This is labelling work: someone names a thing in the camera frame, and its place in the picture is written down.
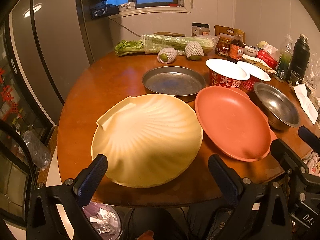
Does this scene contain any clear bottle green liquid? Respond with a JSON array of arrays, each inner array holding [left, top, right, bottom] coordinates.
[[274, 34, 293, 82]]

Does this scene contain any celery in plastic bag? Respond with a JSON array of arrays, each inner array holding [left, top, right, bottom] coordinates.
[[114, 34, 220, 56]]

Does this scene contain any dark soy sauce bottle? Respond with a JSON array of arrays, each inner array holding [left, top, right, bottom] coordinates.
[[227, 29, 245, 63]]

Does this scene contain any chili sauce glass jar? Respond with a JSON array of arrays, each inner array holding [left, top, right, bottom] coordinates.
[[215, 36, 231, 57]]

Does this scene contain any round metal tray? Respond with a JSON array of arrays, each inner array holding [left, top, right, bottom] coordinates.
[[142, 66, 206, 100]]

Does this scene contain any clear plastic cup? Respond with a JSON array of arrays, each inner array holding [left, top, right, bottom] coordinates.
[[289, 70, 302, 88]]

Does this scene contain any red tissue pack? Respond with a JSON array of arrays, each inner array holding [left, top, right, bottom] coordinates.
[[257, 41, 280, 69]]

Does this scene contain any wooden chair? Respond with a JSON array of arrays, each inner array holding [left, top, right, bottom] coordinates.
[[154, 31, 185, 37], [214, 24, 246, 42]]

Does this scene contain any orange plastic plate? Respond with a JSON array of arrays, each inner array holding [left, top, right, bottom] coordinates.
[[195, 87, 272, 162]]

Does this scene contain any cream shell-shaped plate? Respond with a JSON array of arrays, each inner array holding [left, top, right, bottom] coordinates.
[[91, 94, 203, 188]]

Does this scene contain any foam-netted green fruit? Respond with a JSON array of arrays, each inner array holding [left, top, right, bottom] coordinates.
[[157, 48, 177, 64], [185, 41, 204, 61]]

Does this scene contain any crumpled plastic bottle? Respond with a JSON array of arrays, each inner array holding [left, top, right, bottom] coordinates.
[[22, 131, 52, 170]]

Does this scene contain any small red noodle cup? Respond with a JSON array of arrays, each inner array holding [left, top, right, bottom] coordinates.
[[237, 61, 271, 91]]

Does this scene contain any black-lidded glass jar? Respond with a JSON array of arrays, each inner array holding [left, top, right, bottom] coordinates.
[[191, 22, 210, 36]]

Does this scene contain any stainless steel bowl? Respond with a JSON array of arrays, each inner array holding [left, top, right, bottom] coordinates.
[[253, 82, 300, 131]]

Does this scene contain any grey refrigerator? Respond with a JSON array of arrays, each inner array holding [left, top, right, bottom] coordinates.
[[0, 0, 113, 227]]

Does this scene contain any black cable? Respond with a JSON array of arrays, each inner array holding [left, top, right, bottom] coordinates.
[[108, 17, 142, 39]]

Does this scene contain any white dish with food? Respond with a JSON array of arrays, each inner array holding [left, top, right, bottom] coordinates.
[[242, 54, 276, 74]]

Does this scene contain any large red noodle cup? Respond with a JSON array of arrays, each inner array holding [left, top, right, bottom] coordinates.
[[206, 59, 250, 88]]

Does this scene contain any white paper napkin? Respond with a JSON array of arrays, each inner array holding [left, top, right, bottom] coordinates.
[[293, 83, 318, 125]]

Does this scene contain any left foam-netted green fruit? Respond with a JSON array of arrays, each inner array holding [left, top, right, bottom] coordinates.
[[157, 48, 177, 64]]

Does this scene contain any black thermos flask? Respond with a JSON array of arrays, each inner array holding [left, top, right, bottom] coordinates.
[[285, 34, 310, 81]]

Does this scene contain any right foam-netted green fruit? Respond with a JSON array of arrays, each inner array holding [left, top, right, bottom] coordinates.
[[185, 41, 204, 61]]

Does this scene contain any trash bin with bag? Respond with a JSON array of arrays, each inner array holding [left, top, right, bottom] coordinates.
[[82, 202, 122, 240]]

